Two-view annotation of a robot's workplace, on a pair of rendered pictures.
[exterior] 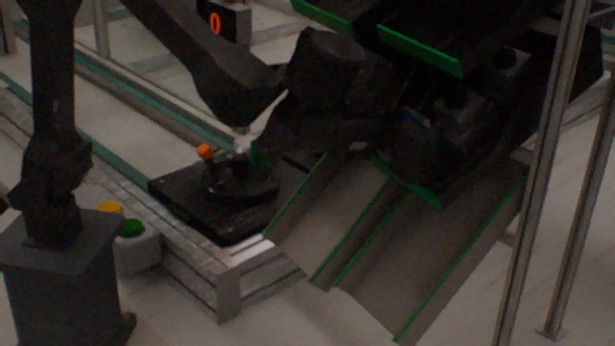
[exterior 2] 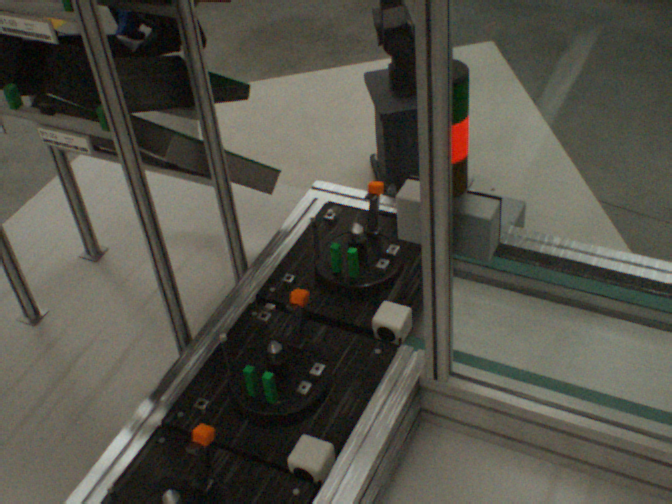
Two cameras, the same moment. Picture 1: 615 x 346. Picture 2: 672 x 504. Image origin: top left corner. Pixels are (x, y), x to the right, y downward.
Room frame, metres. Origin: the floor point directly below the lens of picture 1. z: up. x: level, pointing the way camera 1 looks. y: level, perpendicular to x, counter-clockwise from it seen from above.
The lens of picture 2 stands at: (2.05, -0.17, 1.91)
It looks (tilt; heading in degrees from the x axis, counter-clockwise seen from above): 42 degrees down; 165
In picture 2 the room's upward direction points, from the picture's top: 7 degrees counter-clockwise
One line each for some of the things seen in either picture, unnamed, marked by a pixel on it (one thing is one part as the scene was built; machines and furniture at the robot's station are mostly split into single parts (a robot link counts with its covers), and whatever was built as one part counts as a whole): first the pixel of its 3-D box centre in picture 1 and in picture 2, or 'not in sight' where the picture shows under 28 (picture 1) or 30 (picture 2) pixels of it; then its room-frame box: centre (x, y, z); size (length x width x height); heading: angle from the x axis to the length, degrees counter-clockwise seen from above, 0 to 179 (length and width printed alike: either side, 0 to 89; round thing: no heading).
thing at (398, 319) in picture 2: (249, 149); (392, 323); (1.21, 0.13, 0.97); 0.05 x 0.05 x 0.04; 45
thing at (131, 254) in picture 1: (110, 226); not in sight; (0.98, 0.34, 0.93); 0.21 x 0.07 x 0.06; 45
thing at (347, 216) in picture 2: (240, 189); (359, 268); (1.07, 0.13, 0.96); 0.24 x 0.24 x 0.02; 45
